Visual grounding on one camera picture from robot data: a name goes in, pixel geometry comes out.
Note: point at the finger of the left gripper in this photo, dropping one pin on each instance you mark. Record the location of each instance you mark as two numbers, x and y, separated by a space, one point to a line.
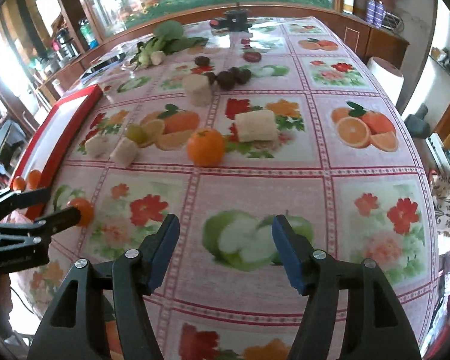
11 200
47 225

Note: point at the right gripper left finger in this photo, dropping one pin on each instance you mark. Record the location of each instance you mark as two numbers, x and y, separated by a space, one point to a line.
74 324

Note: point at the orange tangerine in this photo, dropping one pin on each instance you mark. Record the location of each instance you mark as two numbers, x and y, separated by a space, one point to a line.
206 147
33 179
85 208
18 184

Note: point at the beige banana chunk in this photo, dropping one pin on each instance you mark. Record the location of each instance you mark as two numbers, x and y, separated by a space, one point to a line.
96 146
197 90
256 126
124 153

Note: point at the green grape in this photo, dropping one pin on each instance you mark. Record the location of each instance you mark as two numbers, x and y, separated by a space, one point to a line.
136 134

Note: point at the dark red date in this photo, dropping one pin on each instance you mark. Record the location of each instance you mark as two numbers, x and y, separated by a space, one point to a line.
252 56
202 61

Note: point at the reddish date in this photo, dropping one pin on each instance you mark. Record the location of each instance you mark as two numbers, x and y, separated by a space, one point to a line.
211 77

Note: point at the red rimmed white tray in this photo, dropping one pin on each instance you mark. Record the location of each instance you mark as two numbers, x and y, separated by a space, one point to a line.
49 145

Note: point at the black smartphone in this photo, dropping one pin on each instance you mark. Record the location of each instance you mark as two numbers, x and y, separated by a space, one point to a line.
97 68

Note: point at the green plastic bottle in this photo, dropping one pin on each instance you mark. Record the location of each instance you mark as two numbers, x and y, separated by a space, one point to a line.
86 31

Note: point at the floral plastic tablecloth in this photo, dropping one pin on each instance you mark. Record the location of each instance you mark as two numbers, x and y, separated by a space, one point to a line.
343 170

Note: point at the green bok choy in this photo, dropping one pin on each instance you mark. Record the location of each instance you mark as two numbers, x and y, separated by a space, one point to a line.
168 38

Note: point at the white paper roll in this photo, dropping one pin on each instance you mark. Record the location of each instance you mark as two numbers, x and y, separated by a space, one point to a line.
388 76

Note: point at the red black small box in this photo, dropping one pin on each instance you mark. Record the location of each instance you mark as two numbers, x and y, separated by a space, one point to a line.
218 23

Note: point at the black cylindrical grinder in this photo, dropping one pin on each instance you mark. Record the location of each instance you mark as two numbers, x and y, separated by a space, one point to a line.
237 19

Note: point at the purple spray can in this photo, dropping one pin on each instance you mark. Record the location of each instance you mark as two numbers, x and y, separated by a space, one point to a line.
370 11
379 14

